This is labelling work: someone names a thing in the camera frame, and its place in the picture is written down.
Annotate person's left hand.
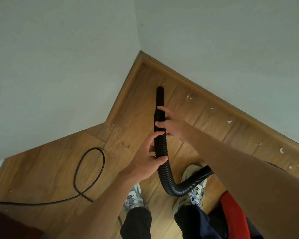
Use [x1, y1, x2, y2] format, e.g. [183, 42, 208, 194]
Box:
[119, 131, 169, 183]

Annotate person's right hand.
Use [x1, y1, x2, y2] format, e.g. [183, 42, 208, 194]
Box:
[154, 106, 197, 143]

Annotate black corrugated vacuum hose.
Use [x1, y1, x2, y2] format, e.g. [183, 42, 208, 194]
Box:
[153, 86, 214, 198]

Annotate black power cord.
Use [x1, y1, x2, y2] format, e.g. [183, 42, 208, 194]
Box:
[0, 147, 123, 227]

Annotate red vacuum cleaner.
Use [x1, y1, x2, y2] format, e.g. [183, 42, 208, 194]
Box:
[219, 191, 264, 239]

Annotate person's left forearm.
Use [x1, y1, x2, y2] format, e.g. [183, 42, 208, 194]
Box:
[57, 171, 140, 239]

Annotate person's right forearm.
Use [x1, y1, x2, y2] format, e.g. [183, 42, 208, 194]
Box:
[189, 129, 299, 239]

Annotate person's left grey shoe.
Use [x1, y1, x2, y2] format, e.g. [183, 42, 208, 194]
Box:
[123, 183, 149, 214]

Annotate person's grey shoe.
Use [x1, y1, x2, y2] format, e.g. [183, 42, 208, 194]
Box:
[173, 164, 207, 214]
[123, 183, 149, 214]

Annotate person's right grey shoe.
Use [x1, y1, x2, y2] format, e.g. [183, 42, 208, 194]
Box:
[173, 164, 207, 214]

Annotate person's dark trousers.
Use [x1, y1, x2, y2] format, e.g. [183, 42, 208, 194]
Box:
[120, 205, 230, 239]

